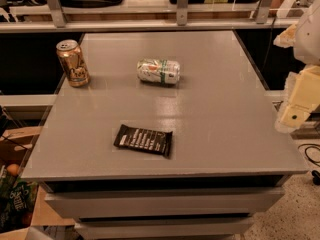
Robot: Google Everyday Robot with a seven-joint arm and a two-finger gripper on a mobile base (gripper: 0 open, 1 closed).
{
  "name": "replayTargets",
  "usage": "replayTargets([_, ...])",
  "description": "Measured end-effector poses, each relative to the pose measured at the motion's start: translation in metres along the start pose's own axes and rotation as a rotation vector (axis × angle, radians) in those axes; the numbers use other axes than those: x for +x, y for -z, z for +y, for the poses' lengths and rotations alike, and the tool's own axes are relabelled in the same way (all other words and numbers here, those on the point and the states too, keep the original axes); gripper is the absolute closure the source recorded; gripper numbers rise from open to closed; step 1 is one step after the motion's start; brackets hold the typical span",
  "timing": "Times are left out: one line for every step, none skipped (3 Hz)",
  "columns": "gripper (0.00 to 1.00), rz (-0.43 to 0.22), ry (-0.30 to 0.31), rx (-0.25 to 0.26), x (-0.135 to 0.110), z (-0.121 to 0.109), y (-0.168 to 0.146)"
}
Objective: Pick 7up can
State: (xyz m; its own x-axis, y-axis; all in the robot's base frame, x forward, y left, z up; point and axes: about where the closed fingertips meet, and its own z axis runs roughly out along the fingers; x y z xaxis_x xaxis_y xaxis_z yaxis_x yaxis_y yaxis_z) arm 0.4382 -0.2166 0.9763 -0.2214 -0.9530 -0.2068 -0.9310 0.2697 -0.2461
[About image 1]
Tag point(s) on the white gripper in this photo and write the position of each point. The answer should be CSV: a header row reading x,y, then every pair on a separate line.
x,y
308,39

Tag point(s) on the white green 7up can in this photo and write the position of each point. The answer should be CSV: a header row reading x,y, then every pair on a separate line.
x,y
159,71

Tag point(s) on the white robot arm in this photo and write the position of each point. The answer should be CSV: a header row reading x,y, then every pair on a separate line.
x,y
304,38

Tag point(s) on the gold soda can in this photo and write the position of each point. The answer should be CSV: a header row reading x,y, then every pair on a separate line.
x,y
72,61

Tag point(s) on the grey drawer cabinet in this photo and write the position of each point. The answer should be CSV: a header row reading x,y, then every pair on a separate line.
x,y
227,161

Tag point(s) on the black snack bar wrapper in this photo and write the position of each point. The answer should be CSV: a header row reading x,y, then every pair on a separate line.
x,y
144,140

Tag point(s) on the cardboard box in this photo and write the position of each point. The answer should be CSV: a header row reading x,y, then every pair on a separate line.
x,y
15,148

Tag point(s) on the metal shelf rail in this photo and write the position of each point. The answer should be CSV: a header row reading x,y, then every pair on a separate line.
x,y
32,16

